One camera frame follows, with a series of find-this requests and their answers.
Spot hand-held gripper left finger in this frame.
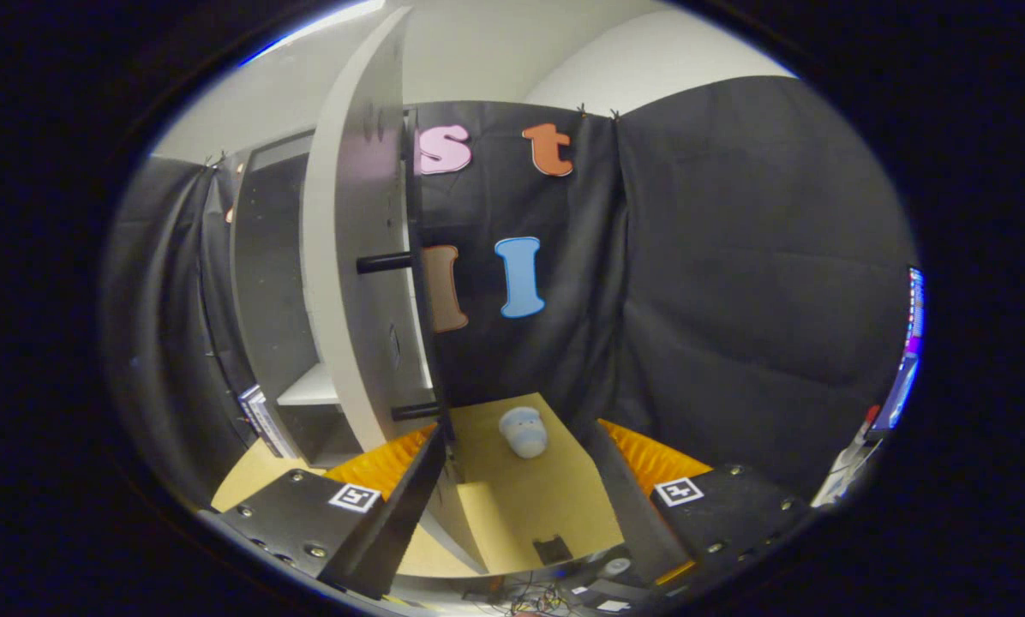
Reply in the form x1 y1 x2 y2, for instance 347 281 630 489
197 424 449 601

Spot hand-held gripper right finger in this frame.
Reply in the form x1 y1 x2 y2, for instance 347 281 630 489
588 420 822 592

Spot black door handle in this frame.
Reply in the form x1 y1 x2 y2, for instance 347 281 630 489
357 251 443 422

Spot white cabinet door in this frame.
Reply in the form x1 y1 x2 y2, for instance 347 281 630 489
300 7 445 455

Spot black table clamp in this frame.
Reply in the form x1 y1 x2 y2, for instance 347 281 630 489
532 535 575 566

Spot grey cabinet shelf board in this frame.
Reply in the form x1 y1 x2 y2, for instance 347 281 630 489
277 364 346 408

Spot grey cover book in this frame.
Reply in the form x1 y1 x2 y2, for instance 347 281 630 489
251 390 297 459

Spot white spine book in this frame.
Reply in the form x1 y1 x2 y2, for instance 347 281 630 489
237 384 267 431

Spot dark grey cabinet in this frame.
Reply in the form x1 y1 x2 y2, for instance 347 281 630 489
228 129 445 468

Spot black backdrop cloth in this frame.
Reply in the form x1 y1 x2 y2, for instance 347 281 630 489
101 75 918 506

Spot computer monitor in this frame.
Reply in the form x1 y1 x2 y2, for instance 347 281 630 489
871 266 926 440

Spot tangled cables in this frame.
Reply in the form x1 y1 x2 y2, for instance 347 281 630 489
461 572 569 614

